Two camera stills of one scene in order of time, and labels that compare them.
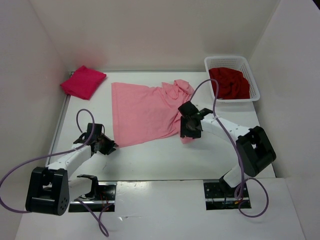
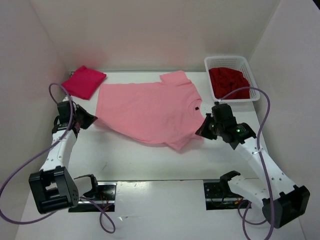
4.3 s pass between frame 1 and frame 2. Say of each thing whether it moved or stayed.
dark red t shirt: stayed
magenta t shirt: stayed
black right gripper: moved
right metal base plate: stayed
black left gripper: moved
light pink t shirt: moved
